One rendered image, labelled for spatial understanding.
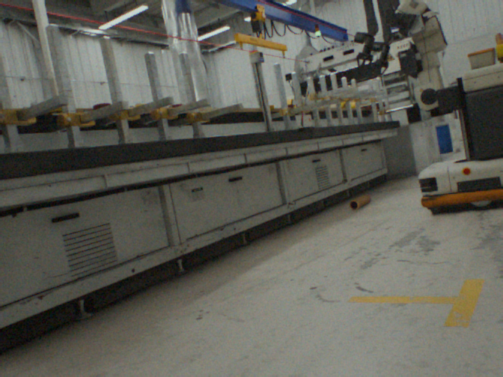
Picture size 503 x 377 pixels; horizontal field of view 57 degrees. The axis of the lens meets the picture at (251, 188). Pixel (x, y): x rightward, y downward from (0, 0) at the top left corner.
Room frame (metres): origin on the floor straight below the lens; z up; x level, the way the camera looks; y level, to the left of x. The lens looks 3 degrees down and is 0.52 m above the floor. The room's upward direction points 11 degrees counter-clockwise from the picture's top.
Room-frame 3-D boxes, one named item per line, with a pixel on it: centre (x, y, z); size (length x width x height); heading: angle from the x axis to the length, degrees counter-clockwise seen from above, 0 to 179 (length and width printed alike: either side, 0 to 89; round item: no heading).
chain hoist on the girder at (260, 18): (8.52, -0.69, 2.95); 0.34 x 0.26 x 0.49; 146
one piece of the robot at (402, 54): (3.07, -1.20, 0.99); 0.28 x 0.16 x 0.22; 150
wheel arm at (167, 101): (2.01, 0.43, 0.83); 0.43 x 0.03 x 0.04; 56
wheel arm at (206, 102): (2.21, 0.30, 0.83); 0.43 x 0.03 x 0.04; 56
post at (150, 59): (2.21, 0.36, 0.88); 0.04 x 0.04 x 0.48; 56
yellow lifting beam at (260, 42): (8.52, -0.69, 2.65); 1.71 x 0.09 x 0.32; 146
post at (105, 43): (2.00, 0.50, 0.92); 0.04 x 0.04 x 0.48; 56
